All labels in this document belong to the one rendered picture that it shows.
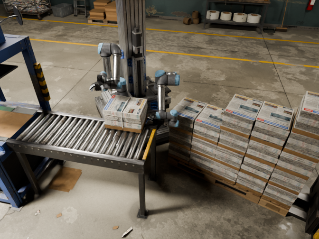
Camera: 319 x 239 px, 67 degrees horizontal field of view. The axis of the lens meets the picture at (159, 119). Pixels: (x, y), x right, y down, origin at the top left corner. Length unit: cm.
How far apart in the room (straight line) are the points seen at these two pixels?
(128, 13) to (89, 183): 197
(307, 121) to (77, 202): 241
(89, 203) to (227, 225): 149
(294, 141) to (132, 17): 198
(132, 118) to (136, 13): 114
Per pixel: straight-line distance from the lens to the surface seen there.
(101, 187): 304
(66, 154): 238
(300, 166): 257
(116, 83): 256
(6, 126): 291
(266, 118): 241
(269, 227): 296
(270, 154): 255
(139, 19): 284
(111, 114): 238
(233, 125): 244
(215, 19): 841
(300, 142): 240
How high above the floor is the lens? 238
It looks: 38 degrees down
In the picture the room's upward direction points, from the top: 1 degrees clockwise
